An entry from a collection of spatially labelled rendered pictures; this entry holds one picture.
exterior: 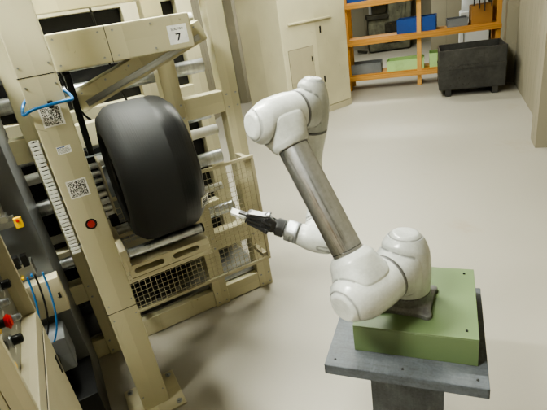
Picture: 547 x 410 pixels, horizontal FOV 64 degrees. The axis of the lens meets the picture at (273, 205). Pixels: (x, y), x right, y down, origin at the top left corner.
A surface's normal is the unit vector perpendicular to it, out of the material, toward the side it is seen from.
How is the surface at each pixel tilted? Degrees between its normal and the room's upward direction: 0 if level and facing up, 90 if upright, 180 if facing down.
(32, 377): 0
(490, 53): 90
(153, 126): 44
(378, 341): 90
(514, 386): 0
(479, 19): 90
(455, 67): 90
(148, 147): 59
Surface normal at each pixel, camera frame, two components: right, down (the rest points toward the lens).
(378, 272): 0.43, -0.34
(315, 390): -0.15, -0.90
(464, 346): -0.33, 0.44
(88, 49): 0.47, 0.30
